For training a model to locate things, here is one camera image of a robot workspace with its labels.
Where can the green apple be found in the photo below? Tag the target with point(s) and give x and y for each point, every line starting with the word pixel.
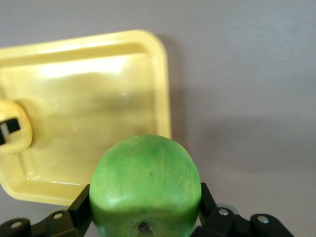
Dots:
pixel 145 177

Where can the large table cover mat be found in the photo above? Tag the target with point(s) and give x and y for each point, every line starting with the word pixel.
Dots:
pixel 247 74

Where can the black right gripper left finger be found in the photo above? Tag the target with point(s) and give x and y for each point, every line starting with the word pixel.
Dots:
pixel 74 219

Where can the yellow plastic tray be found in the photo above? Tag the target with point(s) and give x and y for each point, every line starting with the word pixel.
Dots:
pixel 86 98

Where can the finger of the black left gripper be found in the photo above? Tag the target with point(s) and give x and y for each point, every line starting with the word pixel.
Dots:
pixel 13 126

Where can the yellow potato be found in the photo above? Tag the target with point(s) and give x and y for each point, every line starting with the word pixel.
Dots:
pixel 14 108

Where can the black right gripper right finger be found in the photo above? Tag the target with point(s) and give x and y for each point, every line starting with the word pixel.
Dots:
pixel 222 222

